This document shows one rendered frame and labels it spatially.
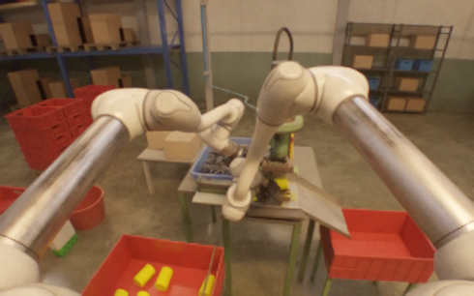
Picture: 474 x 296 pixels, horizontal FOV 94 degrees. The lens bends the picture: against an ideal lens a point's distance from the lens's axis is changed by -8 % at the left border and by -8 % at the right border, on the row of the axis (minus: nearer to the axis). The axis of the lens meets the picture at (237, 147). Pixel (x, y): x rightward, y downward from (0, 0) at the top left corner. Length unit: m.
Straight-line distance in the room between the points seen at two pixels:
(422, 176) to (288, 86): 0.35
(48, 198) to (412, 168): 0.70
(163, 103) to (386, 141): 0.55
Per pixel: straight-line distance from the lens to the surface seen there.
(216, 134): 1.24
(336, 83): 0.70
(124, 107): 0.74
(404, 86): 6.79
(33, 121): 3.89
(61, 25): 7.08
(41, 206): 0.56
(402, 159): 0.57
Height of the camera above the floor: 1.89
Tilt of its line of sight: 27 degrees down
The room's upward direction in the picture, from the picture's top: 1 degrees counter-clockwise
